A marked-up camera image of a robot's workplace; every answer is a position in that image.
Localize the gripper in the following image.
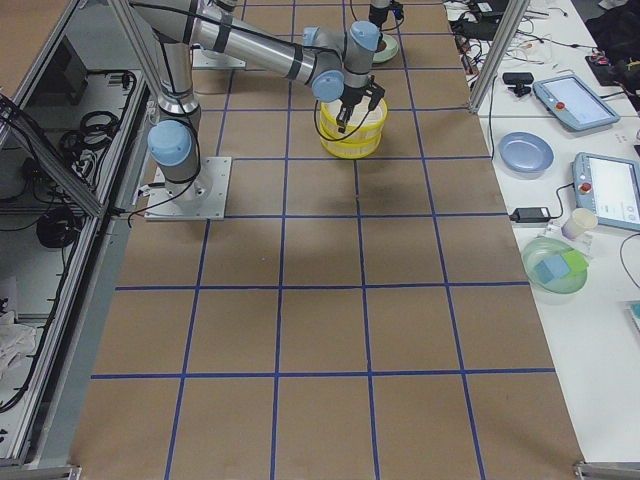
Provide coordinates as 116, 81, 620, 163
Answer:
336, 85, 366, 132

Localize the yellow bamboo steamer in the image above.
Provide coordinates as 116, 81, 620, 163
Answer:
320, 97, 388, 142
320, 134, 382, 160

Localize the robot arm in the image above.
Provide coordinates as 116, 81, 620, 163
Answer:
368, 0, 391, 28
129, 1, 384, 206

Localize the light green plate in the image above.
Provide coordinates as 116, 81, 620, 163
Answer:
373, 33, 399, 64

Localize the black webcam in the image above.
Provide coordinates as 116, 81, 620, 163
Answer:
502, 72, 534, 98

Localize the blue plate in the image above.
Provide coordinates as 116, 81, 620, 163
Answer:
498, 132, 554, 175

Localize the black power adapter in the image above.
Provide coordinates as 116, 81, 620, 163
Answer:
509, 207, 552, 224

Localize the far teach pendant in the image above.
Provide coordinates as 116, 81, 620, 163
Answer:
532, 75, 620, 131

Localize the teach pendant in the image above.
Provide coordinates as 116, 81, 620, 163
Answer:
532, 75, 620, 131
572, 152, 639, 232

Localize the blue sponge block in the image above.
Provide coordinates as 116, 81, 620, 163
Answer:
533, 255, 568, 284

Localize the clear green bowl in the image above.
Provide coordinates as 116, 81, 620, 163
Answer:
522, 237, 589, 294

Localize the paper cup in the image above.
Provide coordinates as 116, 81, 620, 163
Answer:
561, 208, 598, 240

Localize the near teach pendant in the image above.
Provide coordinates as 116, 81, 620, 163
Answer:
572, 152, 639, 232

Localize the green sponge block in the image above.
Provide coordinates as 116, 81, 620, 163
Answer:
561, 249, 589, 276

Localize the white crumpled cloth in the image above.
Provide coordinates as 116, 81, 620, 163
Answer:
0, 277, 37, 381

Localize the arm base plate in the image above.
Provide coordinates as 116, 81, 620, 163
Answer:
192, 48, 246, 70
144, 157, 232, 221

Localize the aluminium frame post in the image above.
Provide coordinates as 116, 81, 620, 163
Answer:
468, 0, 530, 114

